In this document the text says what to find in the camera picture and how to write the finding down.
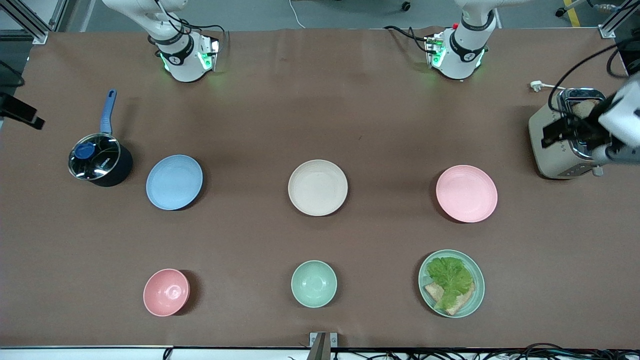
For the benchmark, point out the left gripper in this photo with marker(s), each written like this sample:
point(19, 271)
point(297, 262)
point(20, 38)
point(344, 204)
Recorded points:
point(586, 128)

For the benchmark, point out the pink plate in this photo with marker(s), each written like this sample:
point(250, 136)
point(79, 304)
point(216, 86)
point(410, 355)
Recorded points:
point(466, 193)

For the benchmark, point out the blue plate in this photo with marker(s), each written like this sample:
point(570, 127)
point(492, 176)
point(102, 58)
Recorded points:
point(174, 182)

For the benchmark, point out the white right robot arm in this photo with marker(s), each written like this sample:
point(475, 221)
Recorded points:
point(182, 62)

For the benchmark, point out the beige chrome toaster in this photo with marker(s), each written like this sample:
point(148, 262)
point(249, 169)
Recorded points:
point(545, 145)

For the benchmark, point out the brown bread in toaster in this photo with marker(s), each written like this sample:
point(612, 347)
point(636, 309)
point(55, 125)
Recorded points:
point(584, 108)

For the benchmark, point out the glass lid with blue knob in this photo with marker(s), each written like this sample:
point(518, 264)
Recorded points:
point(95, 156)

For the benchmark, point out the green plate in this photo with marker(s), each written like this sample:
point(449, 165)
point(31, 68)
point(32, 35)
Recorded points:
point(477, 295)

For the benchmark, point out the green lettuce leaf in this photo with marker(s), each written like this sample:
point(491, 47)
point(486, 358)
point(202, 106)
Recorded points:
point(450, 277)

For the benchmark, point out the toasted bread slice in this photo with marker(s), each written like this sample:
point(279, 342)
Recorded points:
point(462, 302)

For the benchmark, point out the black caster wheel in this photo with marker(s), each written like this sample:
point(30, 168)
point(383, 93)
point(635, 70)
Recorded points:
point(406, 6)

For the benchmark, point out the small pink bowl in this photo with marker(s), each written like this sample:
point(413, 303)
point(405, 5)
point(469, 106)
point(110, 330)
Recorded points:
point(166, 292)

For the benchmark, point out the beige plate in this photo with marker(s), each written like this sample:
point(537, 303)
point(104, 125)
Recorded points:
point(318, 187)

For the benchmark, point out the small green bowl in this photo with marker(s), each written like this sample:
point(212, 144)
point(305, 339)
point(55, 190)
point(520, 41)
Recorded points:
point(314, 283)

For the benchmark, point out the aluminium frame profile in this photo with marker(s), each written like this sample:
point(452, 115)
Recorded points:
point(27, 20)
point(617, 20)

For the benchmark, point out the metal table edge bracket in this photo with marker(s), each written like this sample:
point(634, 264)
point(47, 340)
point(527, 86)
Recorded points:
point(323, 346)

